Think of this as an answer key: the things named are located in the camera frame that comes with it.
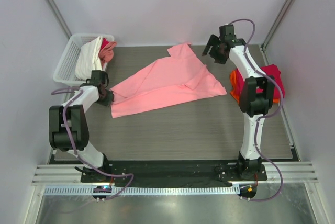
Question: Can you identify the aluminium frame post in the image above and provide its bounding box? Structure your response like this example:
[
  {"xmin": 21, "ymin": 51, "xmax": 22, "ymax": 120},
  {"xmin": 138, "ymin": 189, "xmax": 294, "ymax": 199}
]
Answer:
[
  {"xmin": 45, "ymin": 0, "xmax": 72, "ymax": 39},
  {"xmin": 261, "ymin": 0, "xmax": 295, "ymax": 51}
]

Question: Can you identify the white plastic laundry basket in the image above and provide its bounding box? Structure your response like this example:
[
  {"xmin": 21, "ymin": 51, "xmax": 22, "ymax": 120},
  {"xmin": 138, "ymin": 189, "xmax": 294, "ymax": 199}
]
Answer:
[{"xmin": 53, "ymin": 33, "xmax": 115, "ymax": 86}]

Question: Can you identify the right aluminium frame post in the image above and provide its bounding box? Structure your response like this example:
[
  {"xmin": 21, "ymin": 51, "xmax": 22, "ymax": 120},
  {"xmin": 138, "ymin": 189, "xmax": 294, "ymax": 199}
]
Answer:
[{"xmin": 261, "ymin": 0, "xmax": 295, "ymax": 51}]

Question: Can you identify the left aluminium frame post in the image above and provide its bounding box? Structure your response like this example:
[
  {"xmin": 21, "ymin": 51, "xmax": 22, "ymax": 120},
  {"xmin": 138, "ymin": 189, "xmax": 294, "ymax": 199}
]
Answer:
[{"xmin": 45, "ymin": 0, "xmax": 72, "ymax": 39}]

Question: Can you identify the salmon pink t shirt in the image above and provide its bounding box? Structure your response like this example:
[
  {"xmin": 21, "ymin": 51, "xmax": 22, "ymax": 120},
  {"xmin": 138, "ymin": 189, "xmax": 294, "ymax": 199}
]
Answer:
[{"xmin": 98, "ymin": 41, "xmax": 117, "ymax": 65}]

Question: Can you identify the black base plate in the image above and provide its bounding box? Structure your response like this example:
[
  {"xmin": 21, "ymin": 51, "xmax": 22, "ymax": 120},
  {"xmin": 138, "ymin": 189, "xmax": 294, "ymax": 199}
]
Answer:
[{"xmin": 80, "ymin": 160, "xmax": 268, "ymax": 188}]

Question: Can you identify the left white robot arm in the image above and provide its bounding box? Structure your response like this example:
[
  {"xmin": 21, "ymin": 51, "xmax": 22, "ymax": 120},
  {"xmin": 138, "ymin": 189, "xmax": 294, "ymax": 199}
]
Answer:
[{"xmin": 49, "ymin": 70, "xmax": 114, "ymax": 176}]

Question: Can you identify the white t shirt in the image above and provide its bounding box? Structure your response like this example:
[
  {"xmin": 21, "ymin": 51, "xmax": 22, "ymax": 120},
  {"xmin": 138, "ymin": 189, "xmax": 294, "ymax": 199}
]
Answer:
[{"xmin": 75, "ymin": 36, "xmax": 103, "ymax": 80}]

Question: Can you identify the crimson t shirt in basket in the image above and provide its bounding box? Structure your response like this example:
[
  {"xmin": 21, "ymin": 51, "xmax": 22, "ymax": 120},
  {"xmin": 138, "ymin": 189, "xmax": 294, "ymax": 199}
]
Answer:
[{"xmin": 100, "ymin": 38, "xmax": 109, "ymax": 50}]

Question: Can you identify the light pink t shirt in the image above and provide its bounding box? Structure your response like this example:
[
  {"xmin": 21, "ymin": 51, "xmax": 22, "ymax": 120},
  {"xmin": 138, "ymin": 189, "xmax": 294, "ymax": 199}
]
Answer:
[{"xmin": 111, "ymin": 43, "xmax": 227, "ymax": 118}]

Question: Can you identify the white slotted cable duct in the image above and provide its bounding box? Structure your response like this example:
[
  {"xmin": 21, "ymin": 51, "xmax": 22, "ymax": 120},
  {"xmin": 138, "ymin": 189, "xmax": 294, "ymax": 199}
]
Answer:
[{"xmin": 44, "ymin": 185, "xmax": 240, "ymax": 197}]

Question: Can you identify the aluminium front rail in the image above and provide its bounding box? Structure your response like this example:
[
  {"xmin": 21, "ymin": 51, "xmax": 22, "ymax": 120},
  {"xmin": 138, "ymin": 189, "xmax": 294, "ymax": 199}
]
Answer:
[{"xmin": 31, "ymin": 162, "xmax": 318, "ymax": 186}]

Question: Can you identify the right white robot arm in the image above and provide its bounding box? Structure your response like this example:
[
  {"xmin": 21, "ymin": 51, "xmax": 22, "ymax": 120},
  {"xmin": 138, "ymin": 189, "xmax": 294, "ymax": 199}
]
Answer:
[{"xmin": 203, "ymin": 24, "xmax": 275, "ymax": 180}]

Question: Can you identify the folded magenta t shirt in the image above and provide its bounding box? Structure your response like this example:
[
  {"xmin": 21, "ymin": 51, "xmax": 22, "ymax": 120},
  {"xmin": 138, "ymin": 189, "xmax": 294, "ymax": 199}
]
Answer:
[{"xmin": 234, "ymin": 63, "xmax": 285, "ymax": 102}]

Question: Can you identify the folded orange t shirt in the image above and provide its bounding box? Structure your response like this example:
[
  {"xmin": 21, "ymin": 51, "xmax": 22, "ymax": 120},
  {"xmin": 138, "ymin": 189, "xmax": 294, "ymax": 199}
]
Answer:
[{"xmin": 229, "ymin": 70, "xmax": 280, "ymax": 104}]

